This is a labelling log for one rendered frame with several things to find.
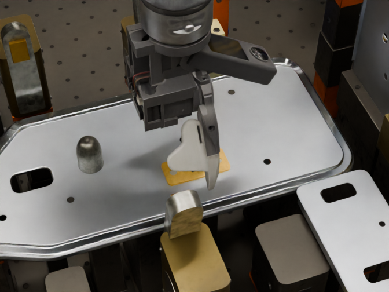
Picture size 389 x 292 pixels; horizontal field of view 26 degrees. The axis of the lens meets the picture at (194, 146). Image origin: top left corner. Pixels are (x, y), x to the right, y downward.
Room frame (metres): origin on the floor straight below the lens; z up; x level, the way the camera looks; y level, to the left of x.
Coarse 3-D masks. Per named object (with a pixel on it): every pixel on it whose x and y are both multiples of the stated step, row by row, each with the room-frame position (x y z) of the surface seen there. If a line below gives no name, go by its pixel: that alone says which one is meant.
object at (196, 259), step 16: (160, 240) 0.53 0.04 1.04; (176, 240) 0.53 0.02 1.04; (192, 240) 0.53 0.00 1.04; (208, 240) 0.53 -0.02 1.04; (176, 256) 0.51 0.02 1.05; (192, 256) 0.51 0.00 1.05; (208, 256) 0.51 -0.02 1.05; (176, 272) 0.49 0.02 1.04; (192, 272) 0.49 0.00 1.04; (208, 272) 0.49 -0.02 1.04; (224, 272) 0.49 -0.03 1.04; (176, 288) 0.48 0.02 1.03; (192, 288) 0.47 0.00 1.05; (208, 288) 0.47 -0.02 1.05; (224, 288) 0.47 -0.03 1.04
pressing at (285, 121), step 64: (64, 128) 0.74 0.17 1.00; (128, 128) 0.74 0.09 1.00; (256, 128) 0.74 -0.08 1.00; (320, 128) 0.74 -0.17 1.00; (0, 192) 0.63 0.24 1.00; (64, 192) 0.63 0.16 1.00; (128, 192) 0.63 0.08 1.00; (256, 192) 0.63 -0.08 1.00; (0, 256) 0.54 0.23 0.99; (64, 256) 0.54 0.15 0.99
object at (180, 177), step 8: (224, 160) 0.68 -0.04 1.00; (168, 168) 0.67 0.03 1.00; (224, 168) 0.67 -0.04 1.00; (168, 176) 0.65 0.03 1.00; (176, 176) 0.65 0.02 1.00; (184, 176) 0.65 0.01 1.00; (192, 176) 0.65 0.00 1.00; (200, 176) 0.65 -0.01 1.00; (168, 184) 0.64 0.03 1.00; (176, 184) 0.64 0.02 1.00
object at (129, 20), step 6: (126, 18) 0.90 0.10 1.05; (132, 18) 0.90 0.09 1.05; (126, 24) 0.88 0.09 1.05; (132, 24) 0.88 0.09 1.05; (120, 30) 0.88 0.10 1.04; (126, 36) 0.86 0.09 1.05; (126, 42) 0.86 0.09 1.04; (126, 48) 0.87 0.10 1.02; (126, 54) 0.87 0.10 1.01; (126, 72) 0.88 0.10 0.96; (126, 78) 0.88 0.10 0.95; (126, 84) 0.89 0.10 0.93
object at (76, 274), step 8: (56, 272) 0.52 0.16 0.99; (64, 272) 0.52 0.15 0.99; (72, 272) 0.52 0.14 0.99; (80, 272) 0.52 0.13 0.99; (48, 280) 0.51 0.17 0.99; (56, 280) 0.51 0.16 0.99; (64, 280) 0.51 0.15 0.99; (72, 280) 0.51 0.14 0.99; (80, 280) 0.51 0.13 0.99; (48, 288) 0.50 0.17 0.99; (56, 288) 0.50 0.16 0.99; (64, 288) 0.50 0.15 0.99; (72, 288) 0.50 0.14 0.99; (80, 288) 0.50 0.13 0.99; (88, 288) 0.50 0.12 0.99
